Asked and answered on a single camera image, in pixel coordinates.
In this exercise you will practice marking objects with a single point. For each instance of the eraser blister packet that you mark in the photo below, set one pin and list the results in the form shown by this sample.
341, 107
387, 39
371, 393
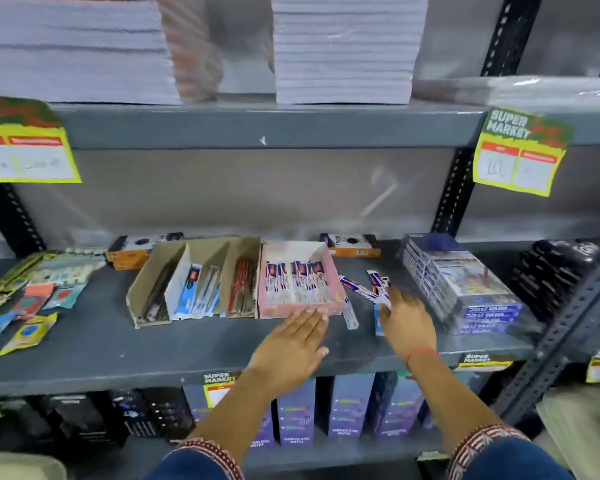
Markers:
67, 267

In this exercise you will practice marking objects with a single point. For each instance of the plastic wrapped flat stack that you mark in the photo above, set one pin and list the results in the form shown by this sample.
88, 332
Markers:
555, 92

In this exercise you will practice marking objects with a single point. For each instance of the stack of black packets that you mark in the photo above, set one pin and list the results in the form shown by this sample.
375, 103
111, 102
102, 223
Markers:
550, 274

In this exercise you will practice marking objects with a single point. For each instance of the person's left forearm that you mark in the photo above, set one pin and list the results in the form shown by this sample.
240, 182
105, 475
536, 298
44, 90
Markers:
237, 412

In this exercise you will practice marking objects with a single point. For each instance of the person's right thumb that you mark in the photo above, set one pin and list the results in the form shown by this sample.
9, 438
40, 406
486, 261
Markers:
386, 315

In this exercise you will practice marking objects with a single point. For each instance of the teal stationery packet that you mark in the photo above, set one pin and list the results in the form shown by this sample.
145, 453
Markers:
65, 296

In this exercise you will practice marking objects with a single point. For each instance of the orange black box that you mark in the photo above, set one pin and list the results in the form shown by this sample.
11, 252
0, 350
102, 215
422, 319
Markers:
130, 249
352, 244

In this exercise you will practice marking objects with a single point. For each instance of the person's left thumb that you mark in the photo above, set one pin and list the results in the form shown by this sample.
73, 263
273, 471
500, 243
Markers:
316, 355

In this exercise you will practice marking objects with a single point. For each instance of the pile of green yellow packets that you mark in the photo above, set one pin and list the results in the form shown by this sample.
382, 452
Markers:
10, 277

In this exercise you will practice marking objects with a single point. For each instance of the stack of orange-edged notebooks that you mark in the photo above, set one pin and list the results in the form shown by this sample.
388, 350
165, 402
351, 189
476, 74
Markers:
190, 49

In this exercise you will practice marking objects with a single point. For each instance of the beige bag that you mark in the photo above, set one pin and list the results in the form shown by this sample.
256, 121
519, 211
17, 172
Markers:
20, 467

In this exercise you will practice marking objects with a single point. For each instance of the pink cardboard box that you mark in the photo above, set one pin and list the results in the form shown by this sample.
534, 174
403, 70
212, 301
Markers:
330, 282

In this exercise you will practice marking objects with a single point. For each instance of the brown cardboard box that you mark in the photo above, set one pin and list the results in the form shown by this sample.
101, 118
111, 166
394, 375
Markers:
240, 252
147, 284

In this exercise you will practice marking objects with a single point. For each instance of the wrapped stack of crayon boxes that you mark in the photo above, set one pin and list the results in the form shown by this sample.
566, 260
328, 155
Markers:
460, 282

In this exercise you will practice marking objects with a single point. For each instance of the black perforated shelf upright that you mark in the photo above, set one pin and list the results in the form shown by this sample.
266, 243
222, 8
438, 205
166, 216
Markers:
15, 219
500, 49

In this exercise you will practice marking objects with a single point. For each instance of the bunch of black pens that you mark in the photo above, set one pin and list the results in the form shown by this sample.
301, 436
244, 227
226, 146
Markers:
157, 299

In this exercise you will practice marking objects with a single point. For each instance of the person's right hand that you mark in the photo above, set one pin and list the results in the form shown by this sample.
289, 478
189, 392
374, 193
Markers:
410, 327

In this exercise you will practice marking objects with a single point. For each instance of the large yellow price tag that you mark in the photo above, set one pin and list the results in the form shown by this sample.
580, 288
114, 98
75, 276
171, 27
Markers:
25, 144
520, 152

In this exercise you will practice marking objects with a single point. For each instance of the clear pen packet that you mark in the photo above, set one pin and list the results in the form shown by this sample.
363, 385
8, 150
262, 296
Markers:
350, 312

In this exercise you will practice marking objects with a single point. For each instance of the white blue pen packet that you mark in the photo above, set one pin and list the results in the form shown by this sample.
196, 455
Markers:
356, 286
378, 284

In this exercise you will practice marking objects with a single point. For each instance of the blue embroidered sleeve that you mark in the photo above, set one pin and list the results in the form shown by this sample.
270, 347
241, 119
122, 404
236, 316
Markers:
500, 454
200, 462

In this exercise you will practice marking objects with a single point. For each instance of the bunch of red pens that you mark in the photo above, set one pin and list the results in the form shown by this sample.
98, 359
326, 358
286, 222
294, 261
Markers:
244, 289

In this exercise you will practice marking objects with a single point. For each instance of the blue embroidered right sleeve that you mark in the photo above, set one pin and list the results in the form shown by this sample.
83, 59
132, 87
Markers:
500, 454

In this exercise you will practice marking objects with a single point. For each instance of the blue embroidered left sleeve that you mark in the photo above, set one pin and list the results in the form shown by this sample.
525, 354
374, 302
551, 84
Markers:
200, 462

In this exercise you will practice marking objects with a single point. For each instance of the row of pen packets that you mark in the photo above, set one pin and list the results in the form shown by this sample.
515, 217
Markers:
295, 282

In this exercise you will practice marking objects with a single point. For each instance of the person's right forearm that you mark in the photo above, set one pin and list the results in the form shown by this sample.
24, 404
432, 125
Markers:
450, 399

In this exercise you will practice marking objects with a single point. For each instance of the grey perforated shelf upright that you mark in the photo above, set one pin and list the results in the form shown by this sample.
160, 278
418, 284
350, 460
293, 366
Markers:
560, 334

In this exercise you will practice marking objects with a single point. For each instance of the black product box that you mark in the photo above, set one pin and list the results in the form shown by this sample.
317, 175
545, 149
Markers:
82, 419
132, 412
172, 412

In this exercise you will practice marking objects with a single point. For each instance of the white cardboard box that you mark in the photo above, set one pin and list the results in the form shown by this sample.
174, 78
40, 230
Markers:
180, 284

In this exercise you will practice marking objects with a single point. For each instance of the red stationery packet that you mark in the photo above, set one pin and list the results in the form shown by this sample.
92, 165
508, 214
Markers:
30, 302

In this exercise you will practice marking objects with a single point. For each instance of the yellow stationery packet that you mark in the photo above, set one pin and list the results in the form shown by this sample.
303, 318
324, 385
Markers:
30, 332

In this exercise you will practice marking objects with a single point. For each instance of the person's left hand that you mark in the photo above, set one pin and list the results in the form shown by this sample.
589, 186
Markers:
285, 354

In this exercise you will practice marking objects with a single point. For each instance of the purple bottle box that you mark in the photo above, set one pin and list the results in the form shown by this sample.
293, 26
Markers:
296, 412
399, 407
351, 404
265, 429

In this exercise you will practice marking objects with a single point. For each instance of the bunch of blue pen packets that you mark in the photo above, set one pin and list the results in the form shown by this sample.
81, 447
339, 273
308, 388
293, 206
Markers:
197, 294

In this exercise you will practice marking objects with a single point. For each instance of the stack of white notebooks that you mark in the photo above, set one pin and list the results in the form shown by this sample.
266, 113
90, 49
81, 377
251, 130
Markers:
75, 49
345, 49

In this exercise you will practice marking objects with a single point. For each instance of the grey metal shelf board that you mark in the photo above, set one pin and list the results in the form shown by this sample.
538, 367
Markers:
260, 125
105, 344
330, 452

